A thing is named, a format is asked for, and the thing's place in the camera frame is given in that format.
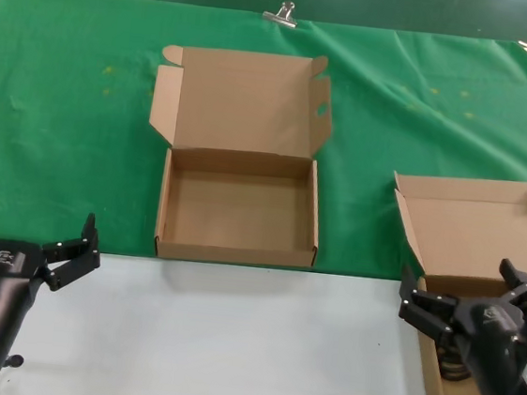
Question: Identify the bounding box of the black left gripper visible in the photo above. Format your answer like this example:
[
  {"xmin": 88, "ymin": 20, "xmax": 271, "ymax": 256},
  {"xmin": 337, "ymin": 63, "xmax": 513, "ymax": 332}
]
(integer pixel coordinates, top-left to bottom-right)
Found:
[{"xmin": 0, "ymin": 200, "xmax": 106, "ymax": 378}]

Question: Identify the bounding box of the green table cloth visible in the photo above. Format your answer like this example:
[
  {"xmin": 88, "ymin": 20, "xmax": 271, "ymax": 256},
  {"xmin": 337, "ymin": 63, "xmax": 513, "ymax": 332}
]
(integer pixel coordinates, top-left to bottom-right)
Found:
[{"xmin": 0, "ymin": 0, "xmax": 527, "ymax": 297}]

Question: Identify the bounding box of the small open cardboard box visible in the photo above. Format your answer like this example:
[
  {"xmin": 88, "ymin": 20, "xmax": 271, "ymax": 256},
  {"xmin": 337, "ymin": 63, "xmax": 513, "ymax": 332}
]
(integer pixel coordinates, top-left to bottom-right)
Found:
[{"xmin": 370, "ymin": 162, "xmax": 527, "ymax": 395}]

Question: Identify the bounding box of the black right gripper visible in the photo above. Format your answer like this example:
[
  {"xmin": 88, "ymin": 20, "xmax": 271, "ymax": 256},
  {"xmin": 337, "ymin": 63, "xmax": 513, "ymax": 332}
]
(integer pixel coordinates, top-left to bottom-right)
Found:
[{"xmin": 387, "ymin": 247, "xmax": 527, "ymax": 395}]

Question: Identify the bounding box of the black cable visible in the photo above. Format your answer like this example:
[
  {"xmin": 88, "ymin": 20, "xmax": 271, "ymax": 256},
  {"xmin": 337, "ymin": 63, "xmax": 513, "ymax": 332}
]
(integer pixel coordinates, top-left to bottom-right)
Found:
[{"xmin": 436, "ymin": 342, "xmax": 472, "ymax": 384}]

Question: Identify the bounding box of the large open cardboard box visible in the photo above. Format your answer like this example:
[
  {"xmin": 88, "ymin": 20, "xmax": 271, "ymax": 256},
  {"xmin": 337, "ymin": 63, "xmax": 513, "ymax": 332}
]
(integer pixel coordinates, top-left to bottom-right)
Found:
[{"xmin": 134, "ymin": 38, "xmax": 341, "ymax": 275}]

